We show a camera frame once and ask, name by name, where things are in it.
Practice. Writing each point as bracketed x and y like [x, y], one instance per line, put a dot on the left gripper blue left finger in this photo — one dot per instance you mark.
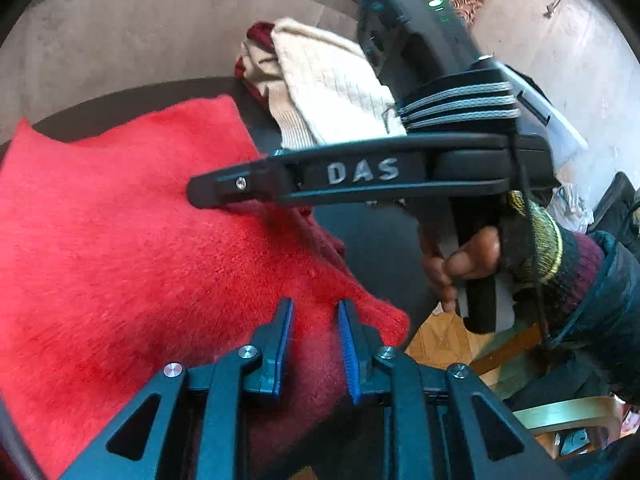
[187, 422]

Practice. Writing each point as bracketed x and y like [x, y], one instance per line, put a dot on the dark red garment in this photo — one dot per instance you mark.
[257, 35]

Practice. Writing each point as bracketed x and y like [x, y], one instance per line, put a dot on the black cloth over box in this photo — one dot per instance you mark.
[611, 212]

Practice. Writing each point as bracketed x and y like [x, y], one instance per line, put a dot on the clear plastic storage box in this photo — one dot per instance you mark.
[540, 116]

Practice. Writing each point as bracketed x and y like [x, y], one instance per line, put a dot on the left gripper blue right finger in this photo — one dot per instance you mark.
[438, 424]

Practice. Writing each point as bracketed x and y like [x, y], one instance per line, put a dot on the cream knit sweater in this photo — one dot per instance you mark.
[333, 87]

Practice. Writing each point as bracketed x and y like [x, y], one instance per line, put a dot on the red knit sweater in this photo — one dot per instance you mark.
[108, 273]

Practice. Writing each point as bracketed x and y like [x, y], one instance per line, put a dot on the beige folded garment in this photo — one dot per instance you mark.
[294, 131]

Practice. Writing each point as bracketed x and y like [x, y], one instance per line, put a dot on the person's right hand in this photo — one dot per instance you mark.
[477, 258]

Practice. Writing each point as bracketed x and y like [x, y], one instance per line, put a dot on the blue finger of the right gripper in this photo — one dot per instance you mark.
[233, 184]

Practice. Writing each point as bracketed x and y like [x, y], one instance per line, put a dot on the wooden chair frame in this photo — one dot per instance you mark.
[569, 428]

